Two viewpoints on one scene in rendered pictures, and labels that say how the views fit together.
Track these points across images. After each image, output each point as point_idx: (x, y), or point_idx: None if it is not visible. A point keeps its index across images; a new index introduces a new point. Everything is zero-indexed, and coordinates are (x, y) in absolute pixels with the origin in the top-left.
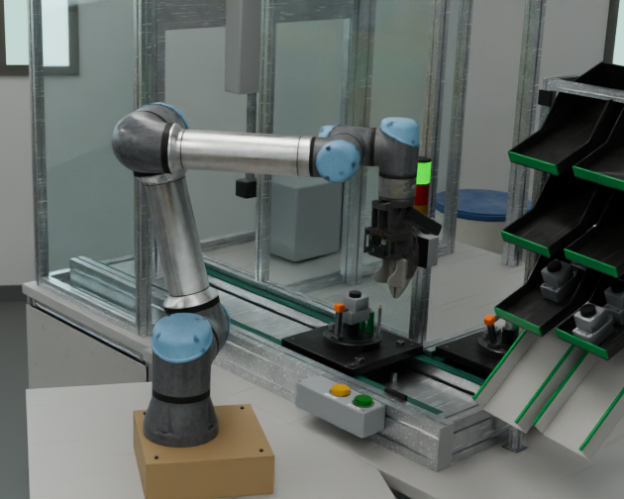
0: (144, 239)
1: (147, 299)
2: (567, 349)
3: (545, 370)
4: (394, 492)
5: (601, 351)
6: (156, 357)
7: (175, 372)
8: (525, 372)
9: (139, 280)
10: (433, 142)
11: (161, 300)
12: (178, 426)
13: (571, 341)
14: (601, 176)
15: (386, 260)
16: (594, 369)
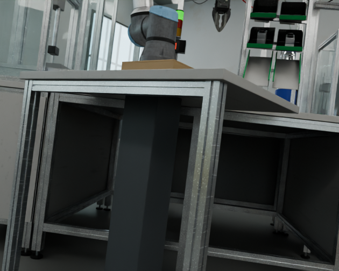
0: (47, 33)
1: (43, 65)
2: (263, 65)
3: (260, 71)
4: (224, 113)
5: (300, 48)
6: (159, 18)
7: (170, 25)
8: (252, 72)
9: (41, 55)
10: (183, 6)
11: (50, 68)
12: (171, 53)
13: (283, 49)
14: None
15: (217, 15)
16: (276, 69)
